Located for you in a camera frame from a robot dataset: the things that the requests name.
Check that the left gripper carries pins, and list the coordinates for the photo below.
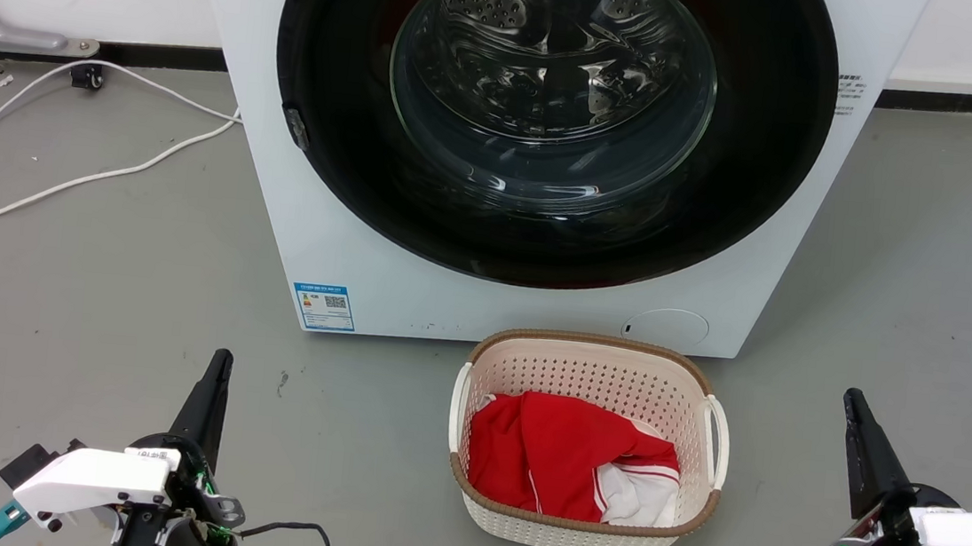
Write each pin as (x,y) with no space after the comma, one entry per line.
(197,495)

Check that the round black washer door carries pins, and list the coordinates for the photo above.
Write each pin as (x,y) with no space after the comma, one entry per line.
(756,156)

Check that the blue energy label sticker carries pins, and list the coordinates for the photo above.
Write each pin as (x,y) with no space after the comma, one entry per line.
(323,306)

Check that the cream perforated laundry basket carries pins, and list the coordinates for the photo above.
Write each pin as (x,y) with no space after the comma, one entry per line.
(601,373)

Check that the white front-load washing machine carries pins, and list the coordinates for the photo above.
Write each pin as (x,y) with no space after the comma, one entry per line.
(294,228)

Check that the white garment with red stripes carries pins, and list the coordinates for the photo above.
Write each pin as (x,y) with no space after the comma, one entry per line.
(639,493)

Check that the small black caster wheel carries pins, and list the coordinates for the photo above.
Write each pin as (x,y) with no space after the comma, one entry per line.
(87,78)

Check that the round white filter cover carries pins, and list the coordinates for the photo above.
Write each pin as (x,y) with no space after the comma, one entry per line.
(668,327)

